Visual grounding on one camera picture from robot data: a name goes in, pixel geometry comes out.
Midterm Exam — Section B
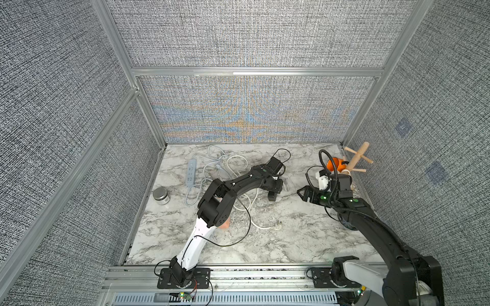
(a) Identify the pink power strip white cord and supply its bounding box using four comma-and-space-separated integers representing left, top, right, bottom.
217, 154, 284, 231

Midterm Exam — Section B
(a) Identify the light blue power strip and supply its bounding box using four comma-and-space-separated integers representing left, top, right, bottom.
185, 144, 234, 207

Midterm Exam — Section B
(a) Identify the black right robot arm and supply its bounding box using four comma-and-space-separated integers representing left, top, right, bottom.
297, 186, 445, 305

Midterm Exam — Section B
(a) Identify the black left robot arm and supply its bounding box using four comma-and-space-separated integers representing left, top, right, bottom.
169, 156, 285, 287

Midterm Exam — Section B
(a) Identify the orange mug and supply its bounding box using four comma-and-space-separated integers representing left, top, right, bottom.
327, 158, 349, 173

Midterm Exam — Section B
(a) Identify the grey cup with spoons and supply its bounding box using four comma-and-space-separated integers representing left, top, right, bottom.
338, 215, 357, 231

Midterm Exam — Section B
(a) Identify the wooden mug tree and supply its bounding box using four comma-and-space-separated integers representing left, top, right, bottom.
345, 142, 374, 173

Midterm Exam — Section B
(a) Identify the small metal tin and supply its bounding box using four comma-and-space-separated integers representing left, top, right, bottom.
153, 186, 170, 205

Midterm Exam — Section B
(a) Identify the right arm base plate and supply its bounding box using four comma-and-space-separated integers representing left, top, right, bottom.
306, 266, 362, 290

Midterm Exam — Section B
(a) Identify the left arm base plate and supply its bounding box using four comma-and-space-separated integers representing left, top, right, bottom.
156, 268, 211, 290

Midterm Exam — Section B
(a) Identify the aluminium front rail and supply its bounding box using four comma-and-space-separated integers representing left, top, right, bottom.
100, 263, 422, 306

